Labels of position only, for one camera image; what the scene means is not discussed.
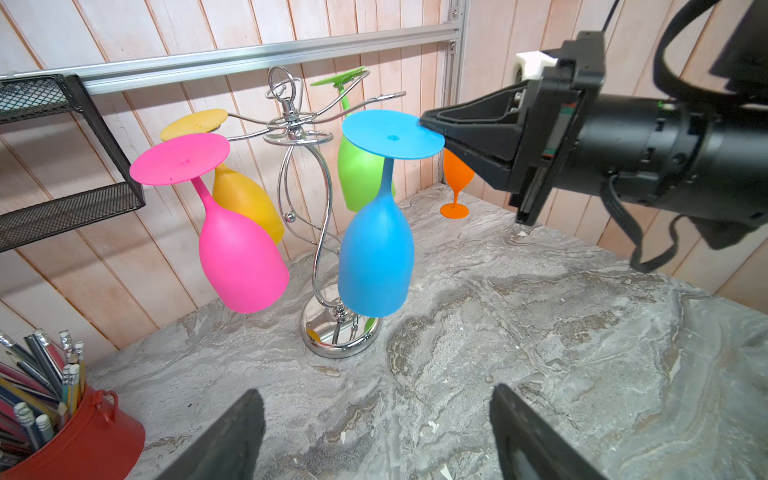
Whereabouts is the blue wine glass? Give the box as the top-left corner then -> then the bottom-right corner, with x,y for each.
338,110 -> 445,317

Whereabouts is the black mesh wall basket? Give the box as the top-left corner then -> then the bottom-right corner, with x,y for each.
0,73 -> 147,254

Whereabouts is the bundle of pencils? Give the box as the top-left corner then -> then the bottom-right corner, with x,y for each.
1,329 -> 86,477

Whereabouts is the pink wine glass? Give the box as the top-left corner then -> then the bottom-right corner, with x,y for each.
130,133 -> 290,314

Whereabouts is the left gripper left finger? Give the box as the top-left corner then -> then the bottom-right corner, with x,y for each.
158,389 -> 266,479

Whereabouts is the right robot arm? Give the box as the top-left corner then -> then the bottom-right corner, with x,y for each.
420,1 -> 767,273

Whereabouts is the orange wine glass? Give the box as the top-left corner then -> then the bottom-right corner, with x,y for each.
440,149 -> 475,219

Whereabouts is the yellow wine glass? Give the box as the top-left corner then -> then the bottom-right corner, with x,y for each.
160,109 -> 285,245

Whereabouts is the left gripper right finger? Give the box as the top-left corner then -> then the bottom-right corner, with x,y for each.
489,384 -> 604,479

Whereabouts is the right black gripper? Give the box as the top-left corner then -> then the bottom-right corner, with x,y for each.
419,31 -> 606,225

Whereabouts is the red pencil cup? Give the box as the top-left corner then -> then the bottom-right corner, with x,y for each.
1,387 -> 145,480

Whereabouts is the green wine glass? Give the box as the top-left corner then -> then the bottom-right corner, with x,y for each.
312,66 -> 384,212

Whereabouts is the chrome wine glass rack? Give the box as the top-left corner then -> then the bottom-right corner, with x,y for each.
228,66 -> 406,359

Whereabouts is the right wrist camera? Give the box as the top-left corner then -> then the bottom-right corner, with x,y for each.
512,51 -> 557,83

